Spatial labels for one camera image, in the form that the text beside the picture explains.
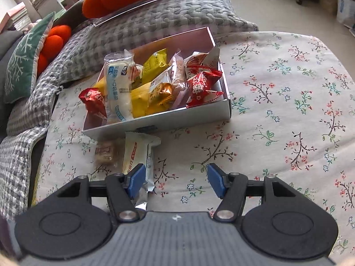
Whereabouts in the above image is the yellow green snack packet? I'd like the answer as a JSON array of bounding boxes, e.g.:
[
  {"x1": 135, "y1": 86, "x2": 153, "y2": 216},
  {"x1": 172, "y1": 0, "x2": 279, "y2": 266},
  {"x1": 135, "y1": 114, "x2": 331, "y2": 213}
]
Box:
[{"x1": 141, "y1": 48, "x2": 169, "y2": 85}]

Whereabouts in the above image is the white wafer packet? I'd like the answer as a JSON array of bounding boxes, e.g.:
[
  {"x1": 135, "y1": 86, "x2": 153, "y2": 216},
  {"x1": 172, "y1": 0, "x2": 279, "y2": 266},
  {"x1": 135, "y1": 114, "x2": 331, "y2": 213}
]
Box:
[{"x1": 121, "y1": 131, "x2": 162, "y2": 211}]

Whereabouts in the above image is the brown biscuit packet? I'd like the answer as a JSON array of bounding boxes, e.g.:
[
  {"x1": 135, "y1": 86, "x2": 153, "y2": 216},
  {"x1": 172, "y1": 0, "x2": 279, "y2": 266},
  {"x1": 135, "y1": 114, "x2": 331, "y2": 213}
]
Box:
[{"x1": 95, "y1": 141, "x2": 118, "y2": 165}]

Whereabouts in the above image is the large yellow packet in box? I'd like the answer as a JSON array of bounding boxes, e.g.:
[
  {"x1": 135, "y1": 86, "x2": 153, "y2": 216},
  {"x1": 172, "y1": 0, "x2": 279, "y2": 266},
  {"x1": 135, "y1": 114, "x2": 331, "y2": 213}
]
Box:
[{"x1": 94, "y1": 72, "x2": 173, "y2": 119}]

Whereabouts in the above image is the red candy wrapper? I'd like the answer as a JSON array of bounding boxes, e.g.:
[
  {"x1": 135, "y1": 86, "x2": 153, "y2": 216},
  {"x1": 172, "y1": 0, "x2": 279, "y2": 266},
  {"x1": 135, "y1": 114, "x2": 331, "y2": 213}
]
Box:
[{"x1": 79, "y1": 88, "x2": 107, "y2": 119}]

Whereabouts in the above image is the golden foil packet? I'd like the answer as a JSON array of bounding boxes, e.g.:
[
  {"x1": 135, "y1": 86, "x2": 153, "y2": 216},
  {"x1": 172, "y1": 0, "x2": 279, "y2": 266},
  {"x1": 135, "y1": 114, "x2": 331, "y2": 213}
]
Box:
[{"x1": 146, "y1": 82, "x2": 174, "y2": 115}]

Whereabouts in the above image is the red star packet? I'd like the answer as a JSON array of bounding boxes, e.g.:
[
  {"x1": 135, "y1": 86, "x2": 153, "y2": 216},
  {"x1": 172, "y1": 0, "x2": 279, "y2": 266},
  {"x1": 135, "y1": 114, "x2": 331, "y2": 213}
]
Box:
[{"x1": 186, "y1": 65, "x2": 224, "y2": 108}]

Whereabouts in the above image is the pink nougat packet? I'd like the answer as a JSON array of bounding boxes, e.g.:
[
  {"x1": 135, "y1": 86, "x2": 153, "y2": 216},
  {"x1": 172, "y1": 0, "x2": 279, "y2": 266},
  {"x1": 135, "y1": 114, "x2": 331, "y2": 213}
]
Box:
[{"x1": 169, "y1": 52, "x2": 188, "y2": 110}]

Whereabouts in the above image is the pink cardboard box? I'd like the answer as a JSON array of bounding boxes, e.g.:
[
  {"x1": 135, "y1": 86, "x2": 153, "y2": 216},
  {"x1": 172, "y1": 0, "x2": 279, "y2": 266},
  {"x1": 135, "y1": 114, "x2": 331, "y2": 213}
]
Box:
[{"x1": 80, "y1": 27, "x2": 232, "y2": 141}]

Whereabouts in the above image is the red white snack packet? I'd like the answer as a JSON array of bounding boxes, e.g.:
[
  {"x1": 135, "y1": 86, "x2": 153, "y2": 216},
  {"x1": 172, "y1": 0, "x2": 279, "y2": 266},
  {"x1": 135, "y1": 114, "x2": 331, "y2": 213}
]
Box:
[{"x1": 183, "y1": 46, "x2": 220, "y2": 79}]

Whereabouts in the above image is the floral tablecloth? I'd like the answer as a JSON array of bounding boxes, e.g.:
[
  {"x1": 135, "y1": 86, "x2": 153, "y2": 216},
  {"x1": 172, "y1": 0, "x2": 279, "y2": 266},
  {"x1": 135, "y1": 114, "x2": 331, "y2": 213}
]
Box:
[{"x1": 30, "y1": 31, "x2": 355, "y2": 264}]

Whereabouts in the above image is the white milk snack packet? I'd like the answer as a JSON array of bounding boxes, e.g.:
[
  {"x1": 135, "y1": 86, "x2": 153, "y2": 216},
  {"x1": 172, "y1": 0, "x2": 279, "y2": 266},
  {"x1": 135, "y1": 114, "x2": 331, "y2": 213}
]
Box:
[{"x1": 104, "y1": 50, "x2": 135, "y2": 124}]

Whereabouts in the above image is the green leaf pattern pillow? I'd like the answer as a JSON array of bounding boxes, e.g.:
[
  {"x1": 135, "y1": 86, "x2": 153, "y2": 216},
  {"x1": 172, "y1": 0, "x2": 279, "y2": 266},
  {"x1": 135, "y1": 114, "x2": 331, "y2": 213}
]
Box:
[{"x1": 4, "y1": 12, "x2": 55, "y2": 104}]

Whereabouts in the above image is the clear acrylic tray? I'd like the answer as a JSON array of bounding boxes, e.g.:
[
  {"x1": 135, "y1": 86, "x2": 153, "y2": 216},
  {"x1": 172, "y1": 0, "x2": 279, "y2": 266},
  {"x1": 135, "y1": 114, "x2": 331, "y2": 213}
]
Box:
[{"x1": 93, "y1": 0, "x2": 159, "y2": 27}]

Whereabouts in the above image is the small orange pumpkin cushion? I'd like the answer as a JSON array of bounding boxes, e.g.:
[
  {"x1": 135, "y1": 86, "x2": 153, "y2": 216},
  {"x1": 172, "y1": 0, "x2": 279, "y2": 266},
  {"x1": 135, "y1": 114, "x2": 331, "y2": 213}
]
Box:
[{"x1": 37, "y1": 25, "x2": 72, "y2": 78}]

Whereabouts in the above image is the grey checked quilted blanket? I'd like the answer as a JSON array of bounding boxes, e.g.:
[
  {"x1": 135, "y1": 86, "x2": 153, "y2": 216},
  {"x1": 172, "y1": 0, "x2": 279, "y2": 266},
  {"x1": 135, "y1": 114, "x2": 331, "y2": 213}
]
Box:
[{"x1": 1, "y1": 0, "x2": 258, "y2": 219}]

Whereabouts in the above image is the white and red shopping bag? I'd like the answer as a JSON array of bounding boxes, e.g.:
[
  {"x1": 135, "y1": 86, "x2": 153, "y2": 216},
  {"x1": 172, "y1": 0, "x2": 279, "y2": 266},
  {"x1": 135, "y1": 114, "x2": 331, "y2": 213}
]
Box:
[{"x1": 336, "y1": 0, "x2": 354, "y2": 30}]

